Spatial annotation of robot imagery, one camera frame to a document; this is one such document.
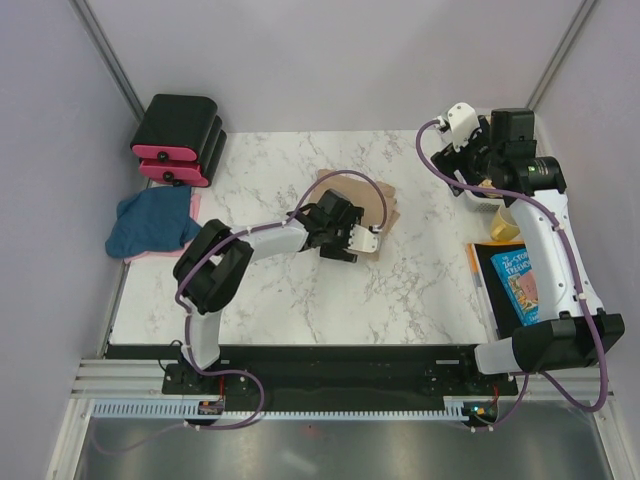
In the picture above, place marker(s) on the white cable duct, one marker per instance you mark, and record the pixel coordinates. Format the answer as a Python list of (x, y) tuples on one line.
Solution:
[(206, 410)]

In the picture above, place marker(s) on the upper black pink drawer box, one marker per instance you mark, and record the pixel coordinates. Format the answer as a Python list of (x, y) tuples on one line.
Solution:
[(174, 127)]

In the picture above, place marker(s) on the blue t shirt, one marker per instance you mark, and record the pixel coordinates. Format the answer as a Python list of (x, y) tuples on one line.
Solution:
[(155, 219)]

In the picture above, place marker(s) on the yellow mug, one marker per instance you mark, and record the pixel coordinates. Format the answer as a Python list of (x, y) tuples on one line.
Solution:
[(503, 227)]

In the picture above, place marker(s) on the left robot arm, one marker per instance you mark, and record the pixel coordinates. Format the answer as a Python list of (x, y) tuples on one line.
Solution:
[(212, 268)]

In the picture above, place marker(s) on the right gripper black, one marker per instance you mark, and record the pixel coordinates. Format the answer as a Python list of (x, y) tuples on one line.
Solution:
[(448, 160)]

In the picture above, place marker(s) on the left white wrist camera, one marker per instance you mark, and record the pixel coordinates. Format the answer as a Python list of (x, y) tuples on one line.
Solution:
[(365, 240)]

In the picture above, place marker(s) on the light yellow t shirt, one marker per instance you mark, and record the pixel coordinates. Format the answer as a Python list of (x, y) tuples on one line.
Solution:
[(488, 190)]

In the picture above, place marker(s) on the blue storey treehouse book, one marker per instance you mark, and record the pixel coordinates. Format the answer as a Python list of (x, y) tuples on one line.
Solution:
[(509, 266)]

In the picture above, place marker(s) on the black pink drawer box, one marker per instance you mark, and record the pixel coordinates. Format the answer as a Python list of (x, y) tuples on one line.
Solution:
[(177, 166), (174, 127)]

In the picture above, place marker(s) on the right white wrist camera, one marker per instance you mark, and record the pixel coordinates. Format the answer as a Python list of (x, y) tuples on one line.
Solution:
[(461, 121)]

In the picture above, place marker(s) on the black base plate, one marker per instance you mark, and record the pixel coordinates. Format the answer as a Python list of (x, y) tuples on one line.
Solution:
[(339, 378)]

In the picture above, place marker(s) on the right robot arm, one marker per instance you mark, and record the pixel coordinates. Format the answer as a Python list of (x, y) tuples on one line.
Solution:
[(574, 329)]

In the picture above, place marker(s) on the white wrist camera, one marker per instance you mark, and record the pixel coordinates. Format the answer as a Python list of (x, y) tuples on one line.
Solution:
[(365, 240), (461, 121)]

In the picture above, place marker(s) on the pink cube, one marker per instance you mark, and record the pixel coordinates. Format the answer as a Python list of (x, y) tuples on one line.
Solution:
[(528, 285)]

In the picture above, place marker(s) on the lower black pink drawer box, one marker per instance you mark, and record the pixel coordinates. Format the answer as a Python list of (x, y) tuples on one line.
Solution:
[(177, 166)]

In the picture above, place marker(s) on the pink cloth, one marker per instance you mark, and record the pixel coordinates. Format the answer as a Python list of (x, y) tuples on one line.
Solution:
[(194, 212)]

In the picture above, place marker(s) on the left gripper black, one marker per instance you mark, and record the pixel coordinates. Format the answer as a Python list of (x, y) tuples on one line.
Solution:
[(336, 251)]

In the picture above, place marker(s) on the white plastic basket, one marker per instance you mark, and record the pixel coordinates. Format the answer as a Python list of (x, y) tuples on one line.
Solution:
[(480, 202)]

